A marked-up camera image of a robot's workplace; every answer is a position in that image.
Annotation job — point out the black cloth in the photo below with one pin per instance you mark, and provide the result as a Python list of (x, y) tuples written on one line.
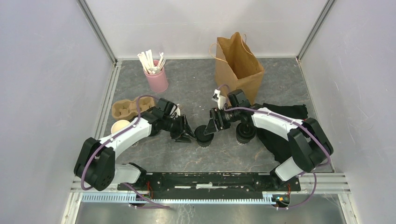
[(273, 132)]

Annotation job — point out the black paper coffee cup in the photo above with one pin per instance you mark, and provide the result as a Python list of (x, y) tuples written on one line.
[(204, 143), (242, 140)]

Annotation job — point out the stack of black lids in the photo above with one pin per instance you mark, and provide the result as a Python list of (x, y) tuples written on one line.
[(155, 130)]

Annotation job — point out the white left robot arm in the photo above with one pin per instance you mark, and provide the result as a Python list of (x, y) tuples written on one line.
[(96, 164)]

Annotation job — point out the brown paper bag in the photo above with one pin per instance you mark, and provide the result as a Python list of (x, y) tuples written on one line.
[(236, 66)]

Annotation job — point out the black plastic cup lid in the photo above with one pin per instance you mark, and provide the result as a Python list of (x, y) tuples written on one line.
[(199, 133), (245, 130)]

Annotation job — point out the brown cardboard cup carrier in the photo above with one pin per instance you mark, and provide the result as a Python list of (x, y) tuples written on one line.
[(127, 109)]

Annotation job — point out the white wrapped straws bundle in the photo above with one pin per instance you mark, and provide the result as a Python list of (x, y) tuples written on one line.
[(150, 66)]

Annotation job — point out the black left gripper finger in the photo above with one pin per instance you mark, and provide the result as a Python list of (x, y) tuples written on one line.
[(187, 129), (183, 139)]

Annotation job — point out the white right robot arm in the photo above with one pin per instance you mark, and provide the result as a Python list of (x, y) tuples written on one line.
[(304, 141)]

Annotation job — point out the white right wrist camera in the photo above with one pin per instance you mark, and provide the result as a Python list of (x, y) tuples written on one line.
[(219, 99)]

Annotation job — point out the aluminium slotted cable duct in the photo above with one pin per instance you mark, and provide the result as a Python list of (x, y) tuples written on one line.
[(124, 187)]

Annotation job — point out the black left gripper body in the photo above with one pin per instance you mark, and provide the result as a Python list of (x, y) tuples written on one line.
[(177, 127)]

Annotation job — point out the stack of paper cups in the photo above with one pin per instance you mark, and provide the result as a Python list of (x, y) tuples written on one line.
[(118, 125)]

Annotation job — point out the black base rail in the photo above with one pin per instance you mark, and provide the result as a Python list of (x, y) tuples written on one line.
[(214, 185)]

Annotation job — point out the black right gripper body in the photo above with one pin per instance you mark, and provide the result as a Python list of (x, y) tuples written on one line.
[(226, 117)]

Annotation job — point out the pink straw holder cup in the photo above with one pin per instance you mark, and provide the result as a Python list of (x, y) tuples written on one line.
[(158, 82)]

